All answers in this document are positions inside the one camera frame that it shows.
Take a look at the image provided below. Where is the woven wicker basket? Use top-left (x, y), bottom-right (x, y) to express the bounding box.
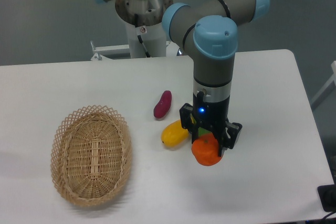
top-left (50, 105), bottom-right (132, 207)

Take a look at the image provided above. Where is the purple toy sweet potato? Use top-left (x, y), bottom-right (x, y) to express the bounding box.
top-left (153, 90), bottom-right (172, 119)

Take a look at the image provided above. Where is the black device at table edge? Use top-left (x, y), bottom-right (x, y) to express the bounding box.
top-left (317, 184), bottom-right (335, 212)

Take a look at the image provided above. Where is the yellow toy mango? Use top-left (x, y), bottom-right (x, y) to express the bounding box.
top-left (161, 120), bottom-right (189, 147)

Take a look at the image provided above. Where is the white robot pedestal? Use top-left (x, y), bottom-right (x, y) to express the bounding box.
top-left (90, 0), bottom-right (184, 61)

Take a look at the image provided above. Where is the green toy bok choy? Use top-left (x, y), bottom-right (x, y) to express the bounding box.
top-left (198, 127), bottom-right (211, 137)

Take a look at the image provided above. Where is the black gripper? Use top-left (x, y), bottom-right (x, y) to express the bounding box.
top-left (179, 91), bottom-right (243, 157)

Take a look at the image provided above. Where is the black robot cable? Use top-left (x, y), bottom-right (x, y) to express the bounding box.
top-left (134, 13), bottom-right (152, 58)

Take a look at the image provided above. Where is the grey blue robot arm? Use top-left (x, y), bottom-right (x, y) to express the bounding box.
top-left (96, 0), bottom-right (270, 156)

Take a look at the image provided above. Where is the white frame at right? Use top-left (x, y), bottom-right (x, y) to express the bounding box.
top-left (310, 61), bottom-right (335, 110)

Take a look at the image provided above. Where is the orange toy fruit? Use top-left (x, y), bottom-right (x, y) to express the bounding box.
top-left (191, 133), bottom-right (222, 166)

